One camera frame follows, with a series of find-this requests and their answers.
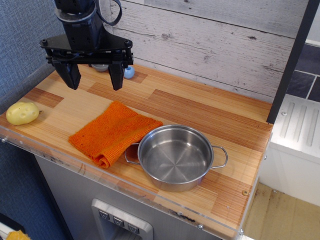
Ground silver dispenser button panel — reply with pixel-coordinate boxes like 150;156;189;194
91;198;154;240

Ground silver toy fridge cabinet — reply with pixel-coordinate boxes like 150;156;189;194
35;156;217;240

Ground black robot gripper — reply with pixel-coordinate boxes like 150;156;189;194
39;4;133;91

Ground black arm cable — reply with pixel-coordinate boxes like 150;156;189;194
93;0;123;27

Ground orange knitted cloth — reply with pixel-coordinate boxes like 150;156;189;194
68;101;163;169

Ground yellow object bottom left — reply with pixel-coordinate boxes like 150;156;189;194
6;230;31;240

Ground black vertical frame post right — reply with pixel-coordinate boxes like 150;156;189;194
266;0;320;124

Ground grey and blue scoop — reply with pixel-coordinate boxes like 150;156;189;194
91;64;135;79

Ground white ridged appliance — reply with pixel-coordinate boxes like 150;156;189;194
259;94;320;206

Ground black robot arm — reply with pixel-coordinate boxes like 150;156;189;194
40;0;134;91

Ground yellow toy potato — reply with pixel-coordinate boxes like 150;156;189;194
6;101;40;126

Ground stainless steel pot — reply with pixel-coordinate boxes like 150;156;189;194
136;124;216;192

